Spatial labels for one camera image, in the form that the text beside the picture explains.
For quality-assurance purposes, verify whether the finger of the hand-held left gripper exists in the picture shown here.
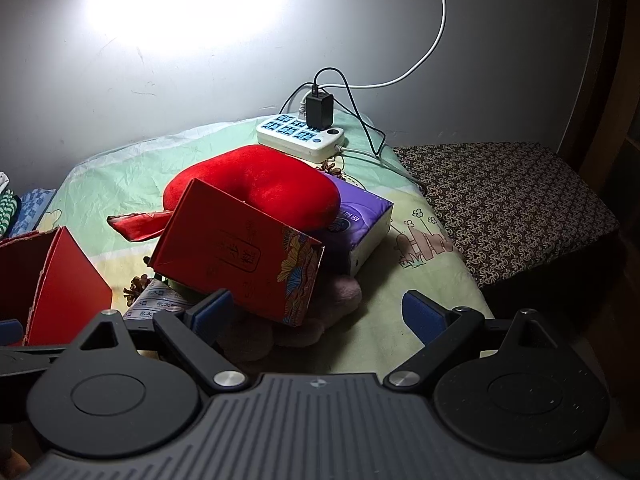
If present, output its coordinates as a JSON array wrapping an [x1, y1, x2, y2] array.
[[0, 319, 71, 378]]

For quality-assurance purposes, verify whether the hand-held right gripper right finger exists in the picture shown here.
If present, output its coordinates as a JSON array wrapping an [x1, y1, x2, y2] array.
[[383, 289, 557, 392]]

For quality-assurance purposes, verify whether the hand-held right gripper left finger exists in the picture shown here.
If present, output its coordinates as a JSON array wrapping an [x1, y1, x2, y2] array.
[[67, 288, 251, 394]]

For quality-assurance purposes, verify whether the printed tape roll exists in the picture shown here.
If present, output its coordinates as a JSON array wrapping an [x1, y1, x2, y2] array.
[[122, 280, 197, 324]]

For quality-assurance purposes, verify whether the red patterned gift box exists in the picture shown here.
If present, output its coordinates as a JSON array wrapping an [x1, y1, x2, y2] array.
[[149, 178, 325, 329]]

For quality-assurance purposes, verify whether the red cardboard box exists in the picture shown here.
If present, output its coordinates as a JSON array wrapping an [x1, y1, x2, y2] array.
[[0, 226, 113, 348]]

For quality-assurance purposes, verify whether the pink plush toy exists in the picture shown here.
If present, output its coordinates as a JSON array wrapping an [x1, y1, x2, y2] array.
[[220, 274, 363, 362]]

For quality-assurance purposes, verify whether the purple tissue pack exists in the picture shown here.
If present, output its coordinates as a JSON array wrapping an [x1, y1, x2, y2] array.
[[319, 170, 394, 277]]

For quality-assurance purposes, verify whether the green white striped cloth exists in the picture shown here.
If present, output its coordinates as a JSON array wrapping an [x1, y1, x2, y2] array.
[[0, 190, 22, 239]]

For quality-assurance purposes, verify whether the blue patterned cloth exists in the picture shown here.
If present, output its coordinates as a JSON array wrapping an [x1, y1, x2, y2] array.
[[10, 188, 57, 236]]

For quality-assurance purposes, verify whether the brown patterned cushion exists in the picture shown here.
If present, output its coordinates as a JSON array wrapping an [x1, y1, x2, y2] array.
[[392, 142, 622, 289]]

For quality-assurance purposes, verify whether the red plush heart pillow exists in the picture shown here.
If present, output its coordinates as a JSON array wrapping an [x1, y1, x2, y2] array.
[[162, 144, 341, 241]]

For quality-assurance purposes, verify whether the cartoon printed table cloth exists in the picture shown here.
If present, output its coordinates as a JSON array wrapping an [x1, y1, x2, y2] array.
[[47, 109, 497, 376]]

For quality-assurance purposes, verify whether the white power strip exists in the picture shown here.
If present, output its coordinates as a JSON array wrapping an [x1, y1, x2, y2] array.
[[256, 112, 346, 164]]

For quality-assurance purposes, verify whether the black charger plug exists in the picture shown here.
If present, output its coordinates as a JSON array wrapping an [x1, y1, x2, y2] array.
[[306, 85, 334, 132]]

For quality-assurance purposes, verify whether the white power strip cord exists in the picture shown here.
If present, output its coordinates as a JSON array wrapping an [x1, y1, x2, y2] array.
[[337, 144, 426, 193]]

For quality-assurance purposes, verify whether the black charger cable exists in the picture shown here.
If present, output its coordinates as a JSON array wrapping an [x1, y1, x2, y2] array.
[[279, 67, 388, 161]]

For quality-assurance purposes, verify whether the white hanging cable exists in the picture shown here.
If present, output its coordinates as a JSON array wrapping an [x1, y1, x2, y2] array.
[[298, 0, 447, 116]]

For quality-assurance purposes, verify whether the dark wooden post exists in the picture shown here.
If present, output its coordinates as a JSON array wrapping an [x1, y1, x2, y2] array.
[[555, 0, 640, 201]]

